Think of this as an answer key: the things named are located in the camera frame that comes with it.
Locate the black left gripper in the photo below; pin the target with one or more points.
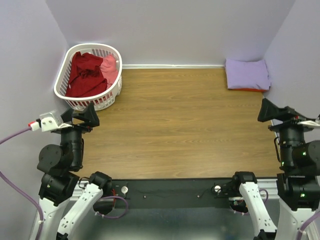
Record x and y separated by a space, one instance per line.
89 115

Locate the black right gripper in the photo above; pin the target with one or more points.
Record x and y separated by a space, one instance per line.
290 116

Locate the lavender t shirt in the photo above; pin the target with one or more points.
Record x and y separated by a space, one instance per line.
249 75

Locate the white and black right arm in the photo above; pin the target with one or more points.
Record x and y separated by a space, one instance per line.
297 186

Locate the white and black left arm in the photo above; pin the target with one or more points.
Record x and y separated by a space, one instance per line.
59 164

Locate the folded orange t shirt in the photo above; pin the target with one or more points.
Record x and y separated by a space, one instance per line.
250 90

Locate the white plastic laundry basket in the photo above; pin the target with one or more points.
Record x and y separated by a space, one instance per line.
102 100

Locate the dark red t shirt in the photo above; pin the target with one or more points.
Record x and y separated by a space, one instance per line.
86 78

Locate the pink t shirt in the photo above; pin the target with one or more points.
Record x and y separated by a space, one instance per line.
109 70

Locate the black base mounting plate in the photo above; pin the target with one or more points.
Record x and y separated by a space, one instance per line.
175 193

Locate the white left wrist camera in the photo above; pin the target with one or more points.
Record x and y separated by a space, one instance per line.
49 122

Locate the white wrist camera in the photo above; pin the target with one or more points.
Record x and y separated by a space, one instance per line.
49 122
311 123

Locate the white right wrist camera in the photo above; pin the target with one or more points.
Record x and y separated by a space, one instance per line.
311 123

